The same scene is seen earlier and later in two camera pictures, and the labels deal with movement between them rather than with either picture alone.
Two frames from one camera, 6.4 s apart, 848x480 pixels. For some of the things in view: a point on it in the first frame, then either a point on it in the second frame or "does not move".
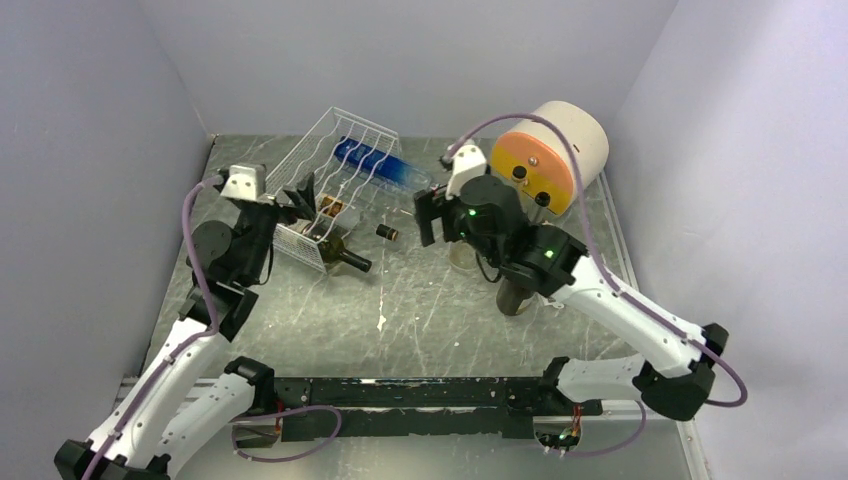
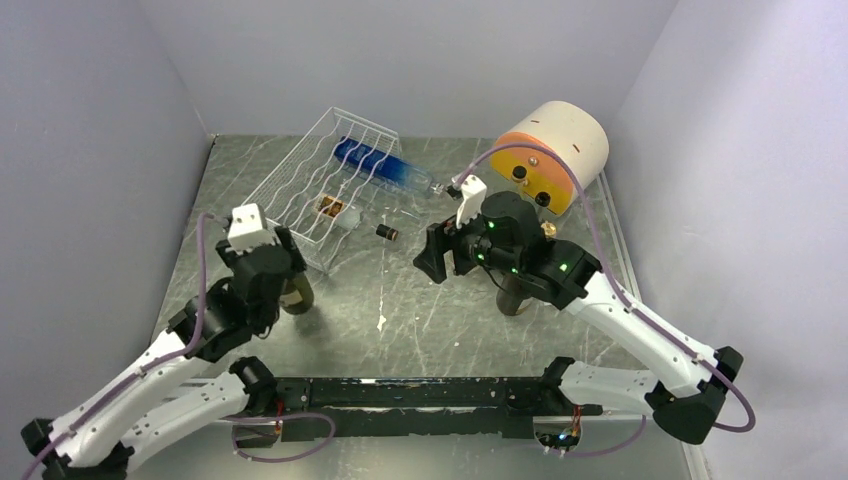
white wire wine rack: [329, 178] does not move
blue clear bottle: [381, 166] does not move
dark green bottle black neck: [333, 248] -> [297, 295]
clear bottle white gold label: [519, 175] does not move
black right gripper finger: [428, 207] -> [439, 240]
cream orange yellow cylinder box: [532, 159] does not move
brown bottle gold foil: [510, 298] does not move
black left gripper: [303, 197] -> [297, 263]
